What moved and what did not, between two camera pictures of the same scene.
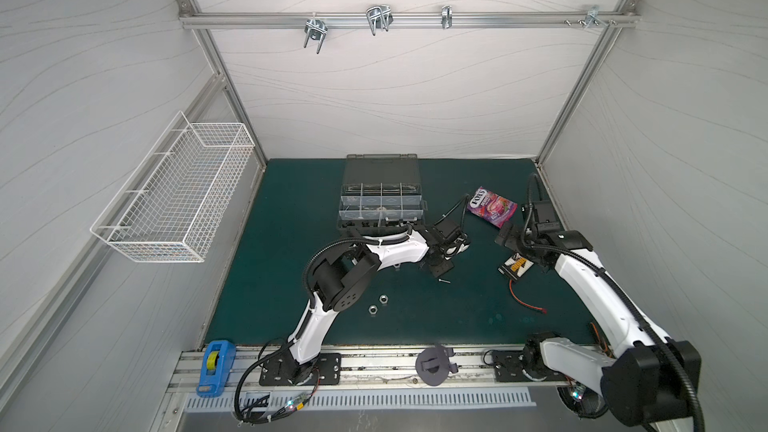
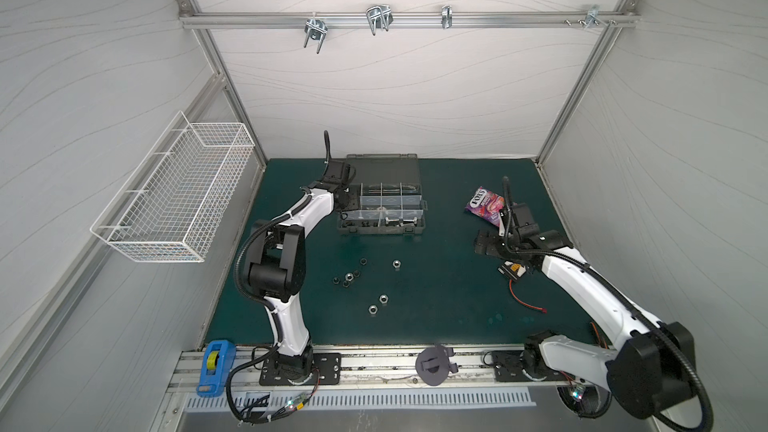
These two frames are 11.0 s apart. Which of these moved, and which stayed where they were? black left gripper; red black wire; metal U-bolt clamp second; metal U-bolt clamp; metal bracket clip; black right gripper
Moved: black left gripper; black right gripper
Stayed: metal U-bolt clamp; metal bracket clip; metal U-bolt clamp second; red black wire
